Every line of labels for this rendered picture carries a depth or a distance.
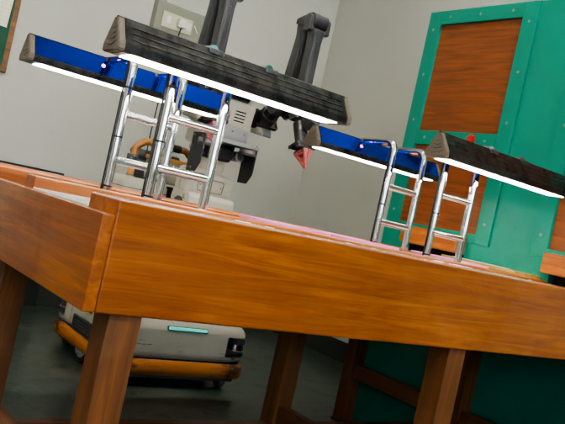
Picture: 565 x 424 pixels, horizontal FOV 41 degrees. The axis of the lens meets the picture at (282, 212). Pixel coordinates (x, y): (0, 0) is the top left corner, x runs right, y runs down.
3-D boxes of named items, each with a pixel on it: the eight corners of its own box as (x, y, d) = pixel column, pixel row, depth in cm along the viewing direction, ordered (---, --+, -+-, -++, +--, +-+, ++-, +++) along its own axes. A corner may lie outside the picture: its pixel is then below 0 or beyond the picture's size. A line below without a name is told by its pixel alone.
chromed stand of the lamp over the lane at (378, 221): (329, 259, 266) (356, 135, 266) (369, 266, 278) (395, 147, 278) (365, 269, 250) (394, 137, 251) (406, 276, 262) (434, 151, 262)
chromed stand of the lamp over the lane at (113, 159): (66, 211, 208) (101, 52, 208) (131, 223, 220) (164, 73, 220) (92, 220, 193) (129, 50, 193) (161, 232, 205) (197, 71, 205)
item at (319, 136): (302, 144, 255) (306, 123, 255) (425, 180, 293) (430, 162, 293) (316, 145, 249) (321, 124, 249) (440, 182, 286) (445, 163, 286)
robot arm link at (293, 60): (314, 17, 322) (296, 9, 316) (334, 19, 311) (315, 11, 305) (283, 118, 328) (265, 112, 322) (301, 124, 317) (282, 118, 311)
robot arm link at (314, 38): (324, 21, 316) (304, 13, 310) (333, 20, 312) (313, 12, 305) (303, 122, 316) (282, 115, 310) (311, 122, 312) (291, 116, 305)
